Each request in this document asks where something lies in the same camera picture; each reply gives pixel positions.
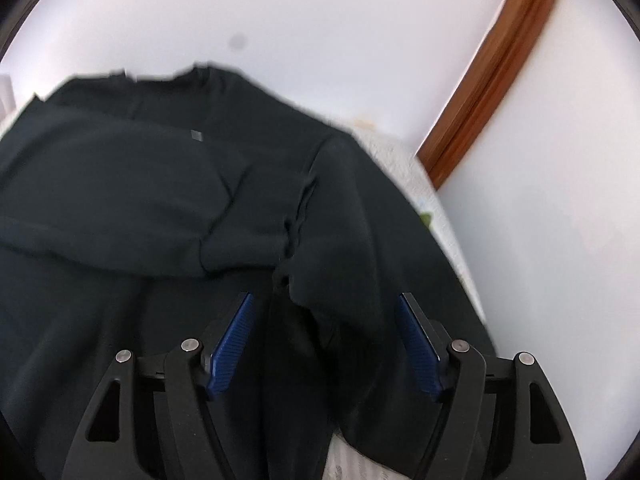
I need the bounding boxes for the fruit print white tablecloth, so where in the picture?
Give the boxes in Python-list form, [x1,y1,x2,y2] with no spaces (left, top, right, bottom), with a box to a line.
[322,122,486,479]

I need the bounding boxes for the brown wooden door frame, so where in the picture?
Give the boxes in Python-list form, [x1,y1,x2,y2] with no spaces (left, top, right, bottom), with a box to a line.
[416,0,555,188]

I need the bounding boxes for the black long-sleeve sweatshirt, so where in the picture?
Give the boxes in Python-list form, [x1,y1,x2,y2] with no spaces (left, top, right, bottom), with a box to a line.
[1,66,492,479]

